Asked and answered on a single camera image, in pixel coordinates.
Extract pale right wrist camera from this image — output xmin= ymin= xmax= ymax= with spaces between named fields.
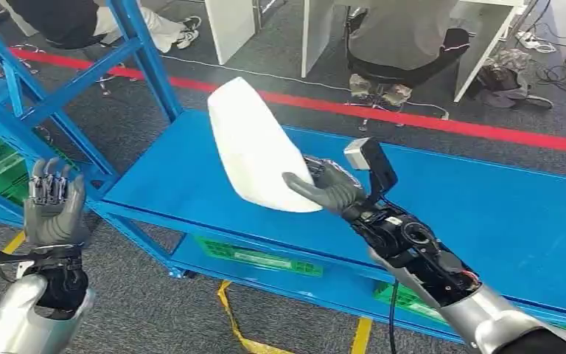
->
xmin=343 ymin=137 xmax=399 ymax=205

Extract white curved plastic car part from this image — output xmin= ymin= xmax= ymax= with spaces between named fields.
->
xmin=207 ymin=76 xmax=324 ymax=214

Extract white desk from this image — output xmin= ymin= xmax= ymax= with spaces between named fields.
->
xmin=204 ymin=0 xmax=259 ymax=66
xmin=301 ymin=0 xmax=528 ymax=103

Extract green plastic crate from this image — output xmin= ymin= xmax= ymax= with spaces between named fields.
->
xmin=0 ymin=128 xmax=77 ymax=207

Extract person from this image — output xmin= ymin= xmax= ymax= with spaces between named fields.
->
xmin=7 ymin=0 xmax=203 ymax=54
xmin=345 ymin=0 xmax=472 ymax=108

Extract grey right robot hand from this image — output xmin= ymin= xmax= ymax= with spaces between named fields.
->
xmin=282 ymin=155 xmax=368 ymax=219

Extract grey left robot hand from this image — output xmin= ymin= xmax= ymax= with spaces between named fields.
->
xmin=23 ymin=157 xmax=90 ymax=248

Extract crumpled yellow tape strip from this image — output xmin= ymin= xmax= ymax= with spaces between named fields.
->
xmin=217 ymin=280 xmax=296 ymax=354

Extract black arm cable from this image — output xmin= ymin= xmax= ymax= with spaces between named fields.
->
xmin=388 ymin=278 xmax=402 ymax=354

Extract white floor cable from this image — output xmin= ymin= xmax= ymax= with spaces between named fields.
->
xmin=161 ymin=53 xmax=450 ymax=122

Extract white power strip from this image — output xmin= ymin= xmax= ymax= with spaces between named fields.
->
xmin=514 ymin=29 xmax=557 ymax=55

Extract black floor cables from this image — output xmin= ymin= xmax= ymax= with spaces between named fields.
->
xmin=534 ymin=63 xmax=566 ymax=94

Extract red floor tape line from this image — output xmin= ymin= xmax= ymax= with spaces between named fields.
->
xmin=0 ymin=40 xmax=566 ymax=156

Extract grey bag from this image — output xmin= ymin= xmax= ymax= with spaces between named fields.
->
xmin=468 ymin=49 xmax=555 ymax=110

